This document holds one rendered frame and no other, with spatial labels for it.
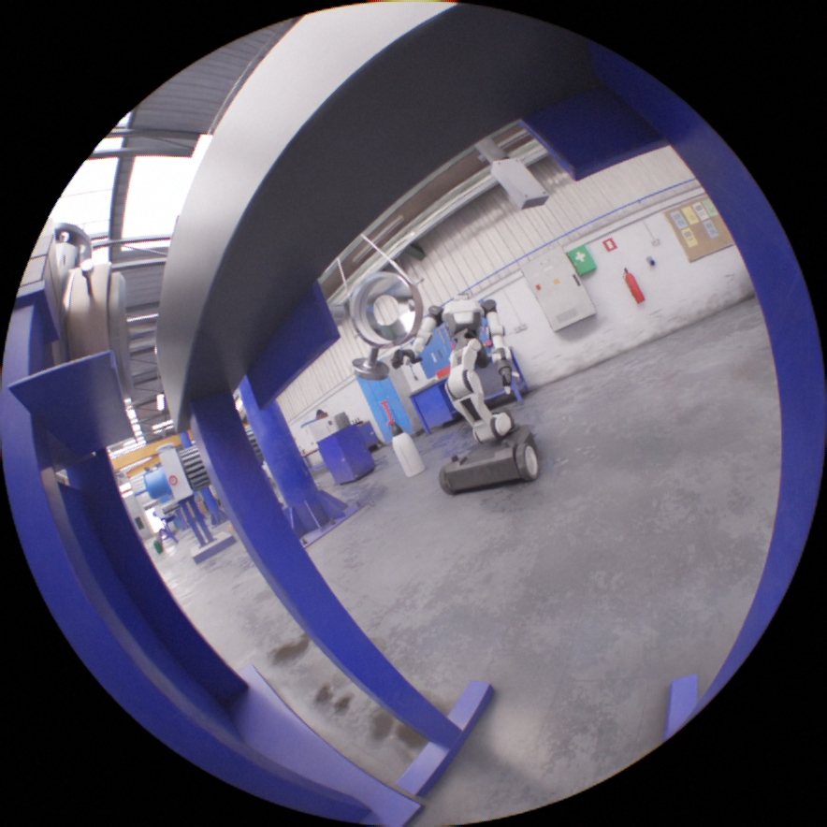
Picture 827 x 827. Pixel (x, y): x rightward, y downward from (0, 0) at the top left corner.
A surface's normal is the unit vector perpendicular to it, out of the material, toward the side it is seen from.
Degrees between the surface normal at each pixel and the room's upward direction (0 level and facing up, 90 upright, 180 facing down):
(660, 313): 90
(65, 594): 90
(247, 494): 90
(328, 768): 0
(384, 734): 1
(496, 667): 0
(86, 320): 110
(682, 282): 90
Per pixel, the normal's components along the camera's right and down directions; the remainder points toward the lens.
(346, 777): -0.42, -0.91
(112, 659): 0.74, -0.33
